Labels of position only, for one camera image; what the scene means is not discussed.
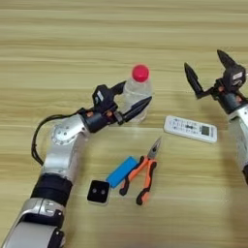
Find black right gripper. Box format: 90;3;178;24
183;48;248;115

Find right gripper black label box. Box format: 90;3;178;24
222;63;247;94

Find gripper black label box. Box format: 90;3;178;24
222;63;247;94
92;84;118;112

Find white remote control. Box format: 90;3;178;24
163;114;218;144

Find orange black needle-nose pliers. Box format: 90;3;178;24
118;136;163;206

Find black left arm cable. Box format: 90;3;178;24
30;109;86;167

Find blue rectangular block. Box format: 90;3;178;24
105;155;140;189

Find small black square box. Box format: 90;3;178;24
86;179;111;206

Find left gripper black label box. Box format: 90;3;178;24
92;84;118;112

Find clear bottle with red cap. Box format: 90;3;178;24
120;64;154;125

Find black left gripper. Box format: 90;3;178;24
78;80;153;134

